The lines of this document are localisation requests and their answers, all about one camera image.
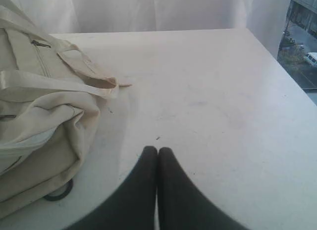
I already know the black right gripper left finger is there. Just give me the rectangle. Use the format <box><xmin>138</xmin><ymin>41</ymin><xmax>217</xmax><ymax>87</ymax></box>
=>
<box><xmin>68</xmin><ymin>146</ymin><xmax>158</xmax><ymax>230</ymax></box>

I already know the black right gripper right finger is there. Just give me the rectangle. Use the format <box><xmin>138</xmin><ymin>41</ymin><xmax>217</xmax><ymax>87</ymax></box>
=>
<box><xmin>158</xmin><ymin>147</ymin><xmax>246</xmax><ymax>230</ymax></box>

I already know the cream fabric duffel bag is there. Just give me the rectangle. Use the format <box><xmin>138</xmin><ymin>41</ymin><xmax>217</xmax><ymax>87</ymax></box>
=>
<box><xmin>0</xmin><ymin>0</ymin><xmax>121</xmax><ymax>218</ymax></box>

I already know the white van outside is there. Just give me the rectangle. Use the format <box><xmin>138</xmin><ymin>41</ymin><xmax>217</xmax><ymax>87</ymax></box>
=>
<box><xmin>304</xmin><ymin>52</ymin><xmax>317</xmax><ymax>68</ymax></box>

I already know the white curtain backdrop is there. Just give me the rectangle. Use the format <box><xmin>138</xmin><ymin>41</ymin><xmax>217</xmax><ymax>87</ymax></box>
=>
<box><xmin>10</xmin><ymin>0</ymin><xmax>291</xmax><ymax>56</ymax></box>

